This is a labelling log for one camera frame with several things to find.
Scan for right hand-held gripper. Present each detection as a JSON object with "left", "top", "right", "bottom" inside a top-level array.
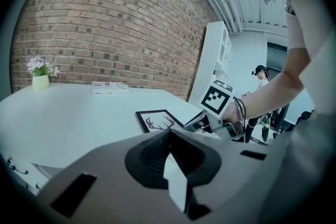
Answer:
[{"left": 183, "top": 78, "right": 245, "bottom": 143}]

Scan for potted white flowers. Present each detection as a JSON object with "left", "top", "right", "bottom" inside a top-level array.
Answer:
[{"left": 26, "top": 55, "right": 61, "bottom": 92}]

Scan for person's right forearm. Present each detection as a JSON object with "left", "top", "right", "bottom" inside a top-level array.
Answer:
[{"left": 236, "top": 46, "right": 312, "bottom": 124}]

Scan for stack of books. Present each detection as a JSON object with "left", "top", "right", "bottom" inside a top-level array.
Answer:
[{"left": 90, "top": 81, "right": 131, "bottom": 95}]

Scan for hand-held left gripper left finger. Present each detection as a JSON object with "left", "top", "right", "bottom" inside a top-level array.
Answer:
[{"left": 124, "top": 129, "right": 172, "bottom": 190}]

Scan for black drawer handle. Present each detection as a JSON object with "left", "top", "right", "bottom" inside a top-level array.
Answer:
[{"left": 6, "top": 156, "right": 29, "bottom": 175}]

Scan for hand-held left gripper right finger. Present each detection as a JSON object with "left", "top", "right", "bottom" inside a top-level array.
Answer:
[{"left": 169, "top": 128, "right": 222, "bottom": 220}]

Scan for person's right hand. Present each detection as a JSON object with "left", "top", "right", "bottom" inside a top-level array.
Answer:
[{"left": 222, "top": 101, "right": 240, "bottom": 124}]

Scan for black picture frame antler print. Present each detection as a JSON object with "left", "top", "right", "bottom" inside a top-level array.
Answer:
[{"left": 134, "top": 109, "right": 185, "bottom": 135}]

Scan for white tall cabinet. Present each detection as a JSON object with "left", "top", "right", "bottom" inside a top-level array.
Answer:
[{"left": 188, "top": 20, "right": 234, "bottom": 114}]

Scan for black wristband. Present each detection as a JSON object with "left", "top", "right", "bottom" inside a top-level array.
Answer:
[{"left": 233, "top": 97, "right": 247, "bottom": 128}]

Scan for person's white shirt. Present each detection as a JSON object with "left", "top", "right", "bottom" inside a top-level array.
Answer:
[{"left": 256, "top": 0, "right": 336, "bottom": 224}]

